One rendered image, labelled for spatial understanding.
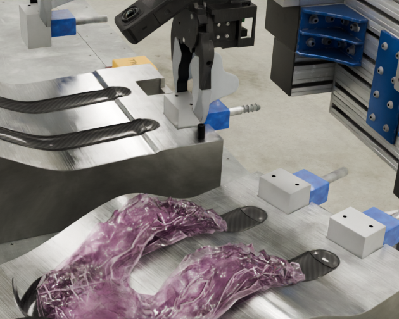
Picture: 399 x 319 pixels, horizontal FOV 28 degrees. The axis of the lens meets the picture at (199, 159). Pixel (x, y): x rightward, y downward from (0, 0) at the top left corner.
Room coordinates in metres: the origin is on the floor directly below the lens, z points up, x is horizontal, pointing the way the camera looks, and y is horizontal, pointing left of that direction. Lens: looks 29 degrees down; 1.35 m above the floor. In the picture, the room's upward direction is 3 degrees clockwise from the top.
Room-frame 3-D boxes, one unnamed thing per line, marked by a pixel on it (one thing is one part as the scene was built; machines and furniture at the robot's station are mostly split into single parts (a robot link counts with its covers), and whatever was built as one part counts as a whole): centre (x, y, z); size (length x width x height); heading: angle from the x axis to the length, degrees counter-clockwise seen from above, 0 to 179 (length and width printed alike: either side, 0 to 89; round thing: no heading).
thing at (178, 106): (0.95, -0.02, 0.89); 0.13 x 0.05 x 0.05; 115
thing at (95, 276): (0.61, 0.02, 0.90); 0.26 x 0.18 x 0.08; 132
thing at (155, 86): (1.03, 0.07, 0.87); 0.05 x 0.05 x 0.04; 25
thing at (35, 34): (1.16, 0.22, 0.93); 0.13 x 0.05 x 0.05; 115
